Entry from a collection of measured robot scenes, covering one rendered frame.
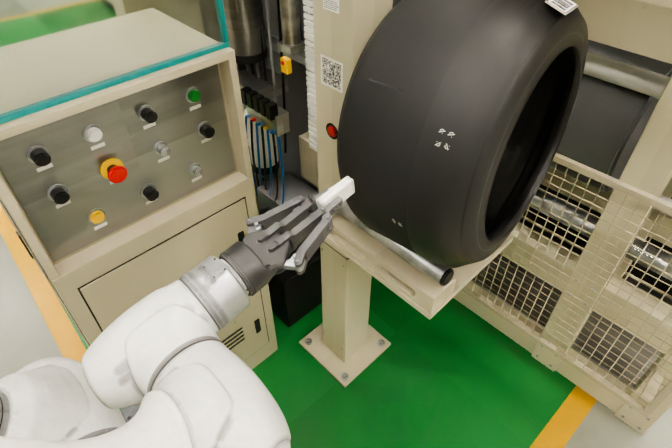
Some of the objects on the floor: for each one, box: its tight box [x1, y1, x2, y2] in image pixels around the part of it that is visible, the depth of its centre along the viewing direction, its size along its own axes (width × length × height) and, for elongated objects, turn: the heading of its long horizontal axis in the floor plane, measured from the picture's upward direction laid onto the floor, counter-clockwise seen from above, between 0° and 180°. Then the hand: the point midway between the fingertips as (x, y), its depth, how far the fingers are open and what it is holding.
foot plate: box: [299, 323, 391, 388], centre depth 193 cm, size 27×27×2 cm
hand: (336, 196), depth 75 cm, fingers closed
